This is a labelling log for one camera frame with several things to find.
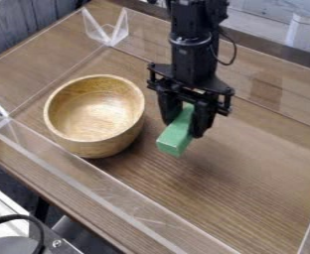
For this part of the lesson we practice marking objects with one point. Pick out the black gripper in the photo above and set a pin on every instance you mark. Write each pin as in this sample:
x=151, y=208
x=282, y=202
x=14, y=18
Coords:
x=187, y=80

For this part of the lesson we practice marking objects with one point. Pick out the metal bracket with screw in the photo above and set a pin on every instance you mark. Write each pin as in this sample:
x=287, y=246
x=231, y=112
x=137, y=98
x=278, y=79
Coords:
x=55, y=244

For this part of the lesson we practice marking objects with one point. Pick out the clear acrylic barrier wall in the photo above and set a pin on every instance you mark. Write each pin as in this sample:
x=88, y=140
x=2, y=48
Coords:
x=234, y=196

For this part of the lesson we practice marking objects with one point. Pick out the brown wooden bowl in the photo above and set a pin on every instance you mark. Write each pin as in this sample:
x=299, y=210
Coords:
x=94, y=114

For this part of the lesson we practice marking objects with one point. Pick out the green rectangular block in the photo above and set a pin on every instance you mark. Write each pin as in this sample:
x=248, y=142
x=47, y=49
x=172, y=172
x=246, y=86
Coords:
x=175, y=137

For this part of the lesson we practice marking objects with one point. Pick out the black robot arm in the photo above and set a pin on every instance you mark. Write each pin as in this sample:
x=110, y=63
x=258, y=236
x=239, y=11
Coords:
x=195, y=17

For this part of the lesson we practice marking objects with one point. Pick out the white container in background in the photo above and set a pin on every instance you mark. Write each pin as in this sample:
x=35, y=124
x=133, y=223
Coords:
x=298, y=33

